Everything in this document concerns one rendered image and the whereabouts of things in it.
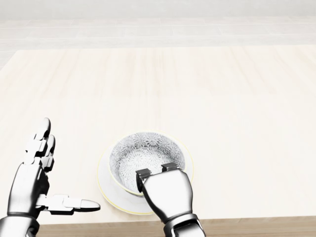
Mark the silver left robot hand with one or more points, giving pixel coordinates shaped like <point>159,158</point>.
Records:
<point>23,182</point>

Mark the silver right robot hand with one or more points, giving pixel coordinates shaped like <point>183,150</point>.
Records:
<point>168,192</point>

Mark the floral patterned bowl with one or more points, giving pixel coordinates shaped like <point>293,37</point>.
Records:
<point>145,153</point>

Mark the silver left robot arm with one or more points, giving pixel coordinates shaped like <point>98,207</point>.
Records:
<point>18,227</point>

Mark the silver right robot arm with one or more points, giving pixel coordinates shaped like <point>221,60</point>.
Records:
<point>184,227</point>

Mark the white plate with yellow rim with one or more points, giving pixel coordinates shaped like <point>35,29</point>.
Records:
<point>108,187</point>

